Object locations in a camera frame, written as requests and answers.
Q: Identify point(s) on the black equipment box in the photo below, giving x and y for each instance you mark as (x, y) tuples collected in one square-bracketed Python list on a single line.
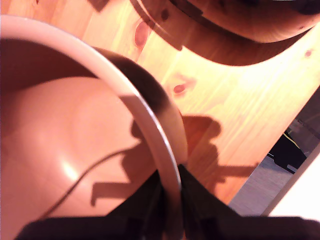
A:
[(285, 152)]

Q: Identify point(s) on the black Philips rice cooker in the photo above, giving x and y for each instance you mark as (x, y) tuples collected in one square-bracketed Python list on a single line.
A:
[(250, 25)]

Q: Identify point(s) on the rice cooker pot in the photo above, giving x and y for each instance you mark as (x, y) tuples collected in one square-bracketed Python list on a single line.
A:
[(57, 120)]

